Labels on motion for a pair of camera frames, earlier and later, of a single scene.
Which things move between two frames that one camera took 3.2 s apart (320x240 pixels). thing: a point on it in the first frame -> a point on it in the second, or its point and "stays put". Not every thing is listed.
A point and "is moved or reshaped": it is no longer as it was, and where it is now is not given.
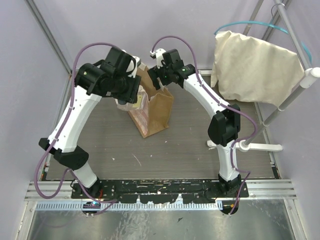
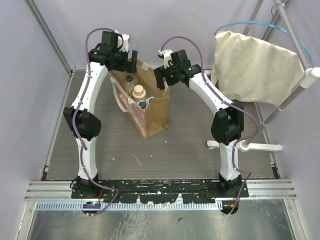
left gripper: x=128 y=92 -> x=133 y=61
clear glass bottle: x=141 y=105 is moved or reshaped
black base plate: x=159 y=191 stays put
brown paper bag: x=155 y=113 stays put
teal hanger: x=263 y=23 stays put
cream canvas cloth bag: x=247 y=69 stays put
